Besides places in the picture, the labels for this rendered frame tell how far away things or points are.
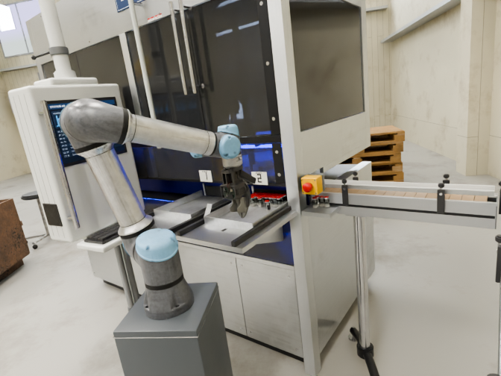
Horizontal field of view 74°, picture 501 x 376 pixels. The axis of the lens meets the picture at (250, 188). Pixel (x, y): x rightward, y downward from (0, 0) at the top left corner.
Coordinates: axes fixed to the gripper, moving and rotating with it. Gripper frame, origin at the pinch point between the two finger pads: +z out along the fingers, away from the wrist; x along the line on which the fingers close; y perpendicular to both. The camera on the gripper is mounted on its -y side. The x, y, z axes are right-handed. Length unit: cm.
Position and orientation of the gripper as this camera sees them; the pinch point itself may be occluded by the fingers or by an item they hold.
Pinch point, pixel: (243, 214)
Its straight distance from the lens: 133.3
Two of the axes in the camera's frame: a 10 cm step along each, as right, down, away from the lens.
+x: 8.0, 0.5, -5.9
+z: 1.3, 9.6, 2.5
